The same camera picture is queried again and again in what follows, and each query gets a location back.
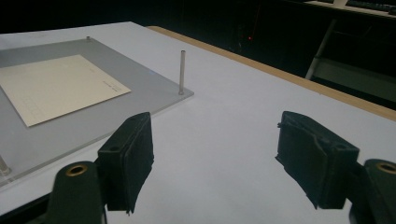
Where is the dark keyboard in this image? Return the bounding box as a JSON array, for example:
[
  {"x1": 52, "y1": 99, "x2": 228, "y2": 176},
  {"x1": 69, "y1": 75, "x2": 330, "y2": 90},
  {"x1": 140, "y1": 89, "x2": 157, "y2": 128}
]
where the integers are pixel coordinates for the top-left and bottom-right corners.
[{"x1": 345, "y1": 0, "x2": 396, "y2": 17}]

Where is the tall metal post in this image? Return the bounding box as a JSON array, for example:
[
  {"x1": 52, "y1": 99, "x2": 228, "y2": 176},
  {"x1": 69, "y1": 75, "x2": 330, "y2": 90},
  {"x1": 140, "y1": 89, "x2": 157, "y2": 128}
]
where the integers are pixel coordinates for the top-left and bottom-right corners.
[{"x1": 177, "y1": 49, "x2": 187, "y2": 96}]

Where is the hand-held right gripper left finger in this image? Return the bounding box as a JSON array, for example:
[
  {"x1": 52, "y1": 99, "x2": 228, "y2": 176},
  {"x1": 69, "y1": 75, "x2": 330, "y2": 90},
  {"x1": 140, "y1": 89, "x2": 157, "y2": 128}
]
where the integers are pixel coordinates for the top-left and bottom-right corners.
[{"x1": 97, "y1": 111, "x2": 155, "y2": 216}]

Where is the cream paper sheet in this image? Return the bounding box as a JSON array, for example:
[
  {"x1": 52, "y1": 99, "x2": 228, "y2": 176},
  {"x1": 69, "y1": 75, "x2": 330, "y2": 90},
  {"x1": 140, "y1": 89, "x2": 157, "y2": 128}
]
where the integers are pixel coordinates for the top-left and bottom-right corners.
[{"x1": 0, "y1": 54, "x2": 132, "y2": 128}]

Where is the clear post at plate corner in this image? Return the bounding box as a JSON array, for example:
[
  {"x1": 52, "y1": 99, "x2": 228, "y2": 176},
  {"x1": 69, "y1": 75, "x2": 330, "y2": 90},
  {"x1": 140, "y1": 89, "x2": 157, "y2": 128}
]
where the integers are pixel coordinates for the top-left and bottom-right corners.
[{"x1": 0, "y1": 154, "x2": 12, "y2": 177}]

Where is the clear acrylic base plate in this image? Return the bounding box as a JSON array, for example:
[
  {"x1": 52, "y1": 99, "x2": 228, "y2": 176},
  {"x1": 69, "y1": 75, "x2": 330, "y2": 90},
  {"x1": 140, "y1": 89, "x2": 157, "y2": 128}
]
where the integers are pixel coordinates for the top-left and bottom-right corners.
[{"x1": 0, "y1": 37, "x2": 195, "y2": 189}]

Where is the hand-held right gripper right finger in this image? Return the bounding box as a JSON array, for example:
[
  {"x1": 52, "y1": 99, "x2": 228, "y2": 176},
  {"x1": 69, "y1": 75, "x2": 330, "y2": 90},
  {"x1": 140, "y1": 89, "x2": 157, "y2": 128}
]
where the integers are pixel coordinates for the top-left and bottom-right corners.
[{"x1": 275, "y1": 110, "x2": 361, "y2": 210}]

